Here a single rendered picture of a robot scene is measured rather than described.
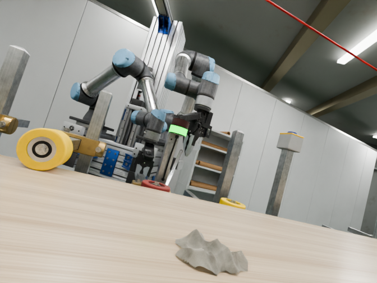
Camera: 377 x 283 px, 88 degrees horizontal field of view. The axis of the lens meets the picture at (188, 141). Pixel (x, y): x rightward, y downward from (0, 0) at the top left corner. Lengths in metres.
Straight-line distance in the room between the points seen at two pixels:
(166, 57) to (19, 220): 1.57
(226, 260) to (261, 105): 4.46
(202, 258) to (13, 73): 0.68
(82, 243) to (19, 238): 0.05
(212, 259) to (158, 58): 1.60
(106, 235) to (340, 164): 6.90
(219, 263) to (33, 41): 3.60
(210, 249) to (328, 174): 6.39
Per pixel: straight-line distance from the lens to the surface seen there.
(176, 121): 0.64
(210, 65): 1.27
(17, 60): 0.75
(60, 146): 0.44
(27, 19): 3.79
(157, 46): 1.78
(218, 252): 0.25
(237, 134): 0.78
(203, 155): 3.79
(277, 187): 0.93
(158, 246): 0.25
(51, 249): 0.22
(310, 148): 5.88
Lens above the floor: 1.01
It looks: 4 degrees up
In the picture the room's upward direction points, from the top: 16 degrees clockwise
